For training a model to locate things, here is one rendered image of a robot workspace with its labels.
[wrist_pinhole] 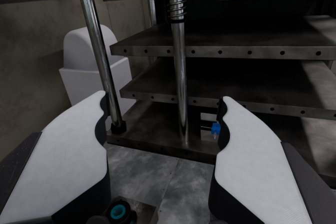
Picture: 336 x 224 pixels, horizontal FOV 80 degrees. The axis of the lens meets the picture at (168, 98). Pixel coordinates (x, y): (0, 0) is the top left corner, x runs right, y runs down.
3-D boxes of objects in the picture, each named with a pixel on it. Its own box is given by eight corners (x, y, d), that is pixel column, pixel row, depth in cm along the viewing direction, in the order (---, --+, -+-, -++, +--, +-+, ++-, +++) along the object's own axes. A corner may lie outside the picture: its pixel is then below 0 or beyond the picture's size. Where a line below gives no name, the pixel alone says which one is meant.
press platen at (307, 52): (390, 61, 67) (397, 46, 64) (111, 55, 104) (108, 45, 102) (325, 23, 127) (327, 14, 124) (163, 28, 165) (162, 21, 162)
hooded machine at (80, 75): (76, 128, 268) (40, 32, 210) (104, 108, 310) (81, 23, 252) (116, 139, 240) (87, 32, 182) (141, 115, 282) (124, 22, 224)
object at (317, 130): (381, 196, 79) (387, 186, 77) (106, 142, 124) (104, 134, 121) (322, 97, 148) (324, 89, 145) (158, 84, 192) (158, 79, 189)
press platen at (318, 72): (362, 123, 78) (367, 112, 76) (120, 97, 116) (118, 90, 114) (315, 61, 139) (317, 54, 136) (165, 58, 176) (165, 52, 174)
